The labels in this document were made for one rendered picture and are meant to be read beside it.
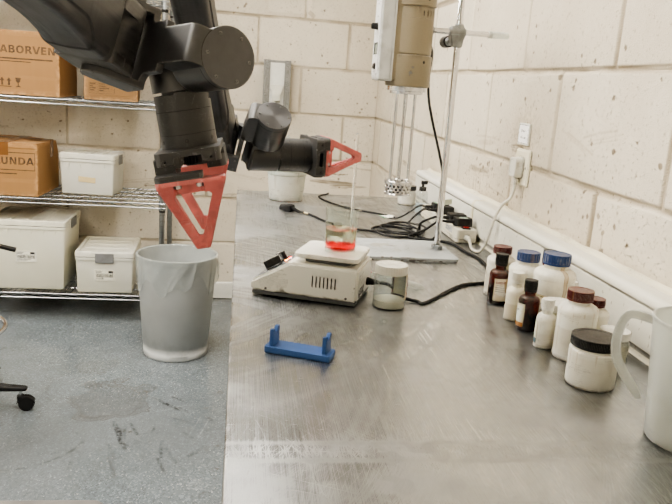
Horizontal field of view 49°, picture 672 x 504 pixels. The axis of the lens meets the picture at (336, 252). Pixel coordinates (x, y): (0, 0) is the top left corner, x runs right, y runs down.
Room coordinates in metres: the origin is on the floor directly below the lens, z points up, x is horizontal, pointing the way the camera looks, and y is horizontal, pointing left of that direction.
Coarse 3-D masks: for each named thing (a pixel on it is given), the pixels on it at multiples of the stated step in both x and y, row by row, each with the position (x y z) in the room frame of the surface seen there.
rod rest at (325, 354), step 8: (272, 328) 1.01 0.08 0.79; (272, 336) 1.00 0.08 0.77; (328, 336) 1.00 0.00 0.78; (272, 344) 1.00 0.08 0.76; (280, 344) 1.01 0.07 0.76; (288, 344) 1.01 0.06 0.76; (296, 344) 1.02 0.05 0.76; (304, 344) 1.02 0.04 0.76; (328, 344) 0.99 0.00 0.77; (272, 352) 1.00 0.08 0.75; (280, 352) 0.99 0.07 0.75; (288, 352) 0.99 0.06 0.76; (296, 352) 0.99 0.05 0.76; (304, 352) 0.99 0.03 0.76; (312, 352) 0.99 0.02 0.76; (320, 352) 0.99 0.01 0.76; (328, 352) 0.99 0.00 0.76; (320, 360) 0.98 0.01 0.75; (328, 360) 0.98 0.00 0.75
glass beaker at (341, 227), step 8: (328, 208) 1.32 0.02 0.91; (336, 208) 1.34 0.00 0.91; (344, 208) 1.34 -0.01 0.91; (328, 216) 1.30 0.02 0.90; (336, 216) 1.29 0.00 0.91; (344, 216) 1.28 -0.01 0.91; (352, 216) 1.29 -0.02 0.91; (328, 224) 1.30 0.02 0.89; (336, 224) 1.28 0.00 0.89; (344, 224) 1.28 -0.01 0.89; (352, 224) 1.29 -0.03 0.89; (328, 232) 1.29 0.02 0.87; (336, 232) 1.28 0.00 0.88; (344, 232) 1.28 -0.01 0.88; (352, 232) 1.29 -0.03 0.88; (328, 240) 1.29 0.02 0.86; (336, 240) 1.28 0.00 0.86; (344, 240) 1.28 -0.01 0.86; (352, 240) 1.29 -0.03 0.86; (328, 248) 1.29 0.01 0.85; (336, 248) 1.28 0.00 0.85; (344, 248) 1.28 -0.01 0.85; (352, 248) 1.29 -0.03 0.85
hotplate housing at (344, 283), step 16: (368, 256) 1.36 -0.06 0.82; (272, 272) 1.28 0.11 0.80; (288, 272) 1.27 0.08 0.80; (304, 272) 1.26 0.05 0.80; (320, 272) 1.26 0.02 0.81; (336, 272) 1.25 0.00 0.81; (352, 272) 1.25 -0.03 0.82; (368, 272) 1.34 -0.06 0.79; (256, 288) 1.29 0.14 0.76; (272, 288) 1.28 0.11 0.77; (288, 288) 1.27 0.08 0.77; (304, 288) 1.26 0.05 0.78; (320, 288) 1.26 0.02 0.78; (336, 288) 1.25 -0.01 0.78; (352, 288) 1.24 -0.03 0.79; (352, 304) 1.25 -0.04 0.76
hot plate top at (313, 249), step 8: (312, 240) 1.38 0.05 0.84; (304, 248) 1.31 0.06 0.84; (312, 248) 1.32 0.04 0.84; (320, 248) 1.32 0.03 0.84; (360, 248) 1.34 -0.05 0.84; (368, 248) 1.35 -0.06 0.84; (296, 256) 1.27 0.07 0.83; (304, 256) 1.27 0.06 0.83; (312, 256) 1.27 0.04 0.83; (320, 256) 1.26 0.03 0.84; (328, 256) 1.26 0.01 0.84; (336, 256) 1.26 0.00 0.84; (344, 256) 1.27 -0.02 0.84; (352, 256) 1.27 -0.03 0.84; (360, 256) 1.28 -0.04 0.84
